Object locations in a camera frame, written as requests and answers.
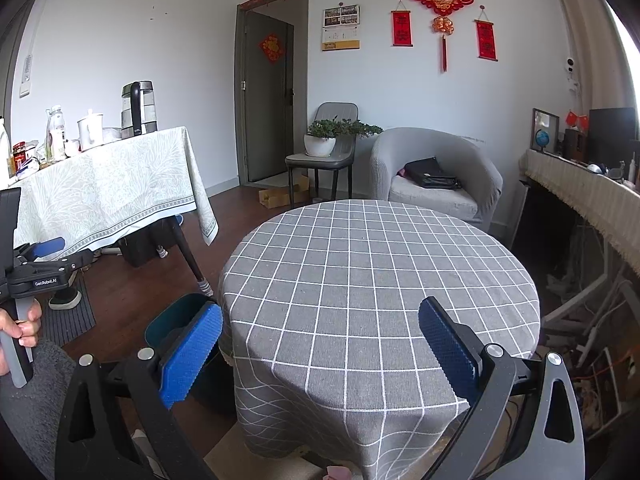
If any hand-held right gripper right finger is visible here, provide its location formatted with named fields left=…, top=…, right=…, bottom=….
left=419, top=296, right=587, bottom=480

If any brown speaker box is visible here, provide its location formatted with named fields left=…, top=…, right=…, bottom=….
left=564, top=128, right=590, bottom=162

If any glass electric kettle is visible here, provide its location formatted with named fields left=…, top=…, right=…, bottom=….
left=121, top=80, right=160, bottom=138

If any long desk with lace cloth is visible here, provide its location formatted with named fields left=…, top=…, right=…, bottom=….
left=520, top=149, right=640, bottom=281

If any grey dining chair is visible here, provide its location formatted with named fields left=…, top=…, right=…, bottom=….
left=285, top=102, right=360, bottom=208

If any wall calendar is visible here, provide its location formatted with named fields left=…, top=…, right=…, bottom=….
left=321, top=5, right=362, bottom=52

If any grey armchair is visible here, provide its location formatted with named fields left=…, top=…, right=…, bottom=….
left=370, top=127, right=503, bottom=233

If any table with white patterned tablecloth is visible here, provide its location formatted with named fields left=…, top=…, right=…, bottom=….
left=10, top=126, right=219, bottom=300

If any black handbag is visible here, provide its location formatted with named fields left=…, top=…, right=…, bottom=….
left=397, top=156, right=463, bottom=191

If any clear plastic bottle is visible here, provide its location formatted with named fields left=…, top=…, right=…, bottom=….
left=46, top=105, right=67, bottom=161

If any person's left forearm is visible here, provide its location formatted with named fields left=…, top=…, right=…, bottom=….
left=0, top=337, right=81, bottom=480

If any potted plant in white pot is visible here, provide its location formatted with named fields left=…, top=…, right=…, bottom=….
left=303, top=116, right=384, bottom=157

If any dark teal trash bin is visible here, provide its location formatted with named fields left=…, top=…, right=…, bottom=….
left=144, top=294, right=238, bottom=417

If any framed picture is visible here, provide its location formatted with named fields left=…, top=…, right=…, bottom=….
left=531, top=108, right=561, bottom=155

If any white plastic bottle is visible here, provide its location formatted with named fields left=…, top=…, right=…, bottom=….
left=0, top=120, right=12, bottom=178

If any black monitor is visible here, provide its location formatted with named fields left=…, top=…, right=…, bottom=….
left=587, top=106, right=640, bottom=163

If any person's left hand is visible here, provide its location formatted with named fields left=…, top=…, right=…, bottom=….
left=0, top=301, right=43, bottom=376

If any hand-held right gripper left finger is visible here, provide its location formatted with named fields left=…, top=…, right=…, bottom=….
left=54, top=301, right=223, bottom=480

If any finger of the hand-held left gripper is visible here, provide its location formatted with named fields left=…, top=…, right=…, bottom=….
left=30, top=249, right=96, bottom=276
left=15, top=237, right=66, bottom=263

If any round table grey checked tablecloth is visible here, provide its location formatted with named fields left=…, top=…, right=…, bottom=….
left=216, top=199, right=543, bottom=476

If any black shoe white sole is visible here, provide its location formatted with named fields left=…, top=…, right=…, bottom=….
left=48, top=287, right=82, bottom=311

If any black storage box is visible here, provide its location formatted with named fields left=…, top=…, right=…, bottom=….
left=117, top=227, right=166, bottom=267

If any grey door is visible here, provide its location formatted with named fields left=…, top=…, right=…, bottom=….
left=245, top=10, right=296, bottom=183

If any dark ribbed floor mat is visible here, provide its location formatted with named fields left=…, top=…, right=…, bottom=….
left=30, top=275, right=97, bottom=346

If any red diamond door decoration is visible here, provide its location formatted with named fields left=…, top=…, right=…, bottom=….
left=259, top=33, right=283, bottom=65

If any cardboard box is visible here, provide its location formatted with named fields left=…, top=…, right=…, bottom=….
left=258, top=176, right=311, bottom=209

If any red hanging scroll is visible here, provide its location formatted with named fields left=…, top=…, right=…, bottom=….
left=474, top=5, right=499, bottom=62
left=390, top=0, right=416, bottom=48

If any white wall thermostat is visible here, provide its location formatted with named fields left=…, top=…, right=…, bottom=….
left=19, top=52, right=35, bottom=99

